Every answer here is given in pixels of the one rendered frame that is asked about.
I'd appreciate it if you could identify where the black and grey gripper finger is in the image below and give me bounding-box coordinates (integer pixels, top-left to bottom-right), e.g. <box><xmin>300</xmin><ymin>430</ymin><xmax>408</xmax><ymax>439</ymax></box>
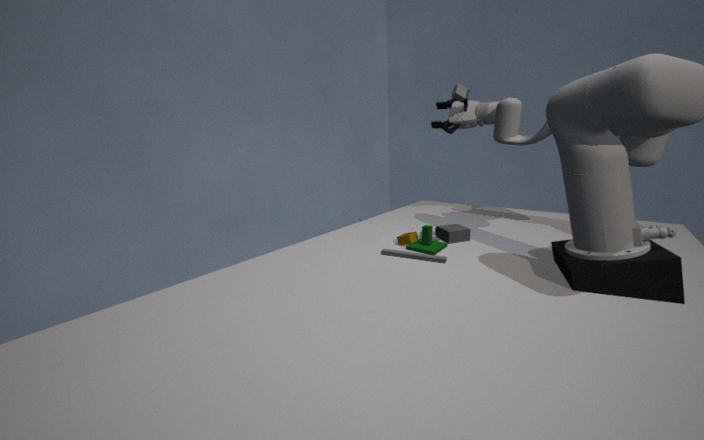
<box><xmin>431</xmin><ymin>120</ymin><xmax>460</xmax><ymax>134</ymax></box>
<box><xmin>436</xmin><ymin>98</ymin><xmax>457</xmax><ymax>109</ymax></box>

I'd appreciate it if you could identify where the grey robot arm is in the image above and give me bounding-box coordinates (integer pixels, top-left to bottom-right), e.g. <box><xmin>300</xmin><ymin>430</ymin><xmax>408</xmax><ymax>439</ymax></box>
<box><xmin>478</xmin><ymin>54</ymin><xmax>704</xmax><ymax>260</ymax></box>

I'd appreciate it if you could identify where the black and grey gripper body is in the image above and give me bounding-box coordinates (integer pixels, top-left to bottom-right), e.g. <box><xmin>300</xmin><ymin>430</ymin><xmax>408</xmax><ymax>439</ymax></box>
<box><xmin>448</xmin><ymin>101</ymin><xmax>480</xmax><ymax>129</ymax></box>

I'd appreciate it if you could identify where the yellow square nut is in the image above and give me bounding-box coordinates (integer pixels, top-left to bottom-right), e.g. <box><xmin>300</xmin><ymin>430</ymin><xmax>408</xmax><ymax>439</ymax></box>
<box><xmin>397</xmin><ymin>232</ymin><xmax>419</xmax><ymax>246</ymax></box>

